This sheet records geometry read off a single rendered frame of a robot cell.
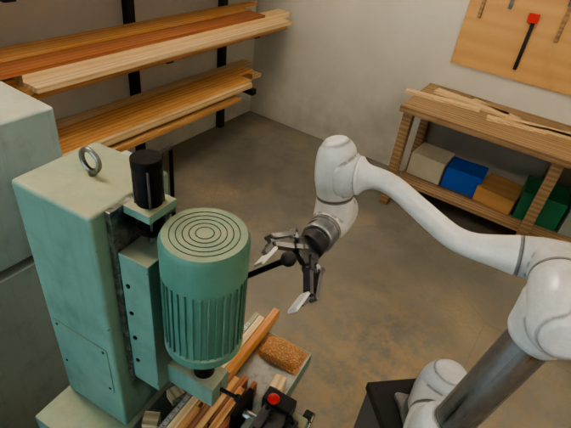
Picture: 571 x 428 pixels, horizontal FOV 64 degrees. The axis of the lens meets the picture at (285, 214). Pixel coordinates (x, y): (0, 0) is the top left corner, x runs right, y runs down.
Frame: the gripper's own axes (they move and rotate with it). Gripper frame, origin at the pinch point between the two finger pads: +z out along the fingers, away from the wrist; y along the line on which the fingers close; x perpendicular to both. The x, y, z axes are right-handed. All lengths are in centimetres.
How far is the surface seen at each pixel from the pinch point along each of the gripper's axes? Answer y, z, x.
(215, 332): 3.1, 19.4, -1.6
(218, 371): -10.9, 12.4, -22.0
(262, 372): -25.4, -3.8, -31.7
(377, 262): -83, -178, -102
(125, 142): 80, -125, -179
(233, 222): 19.1, 8.4, 9.6
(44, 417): 1, 35, -70
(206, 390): -11.6, 17.7, -22.6
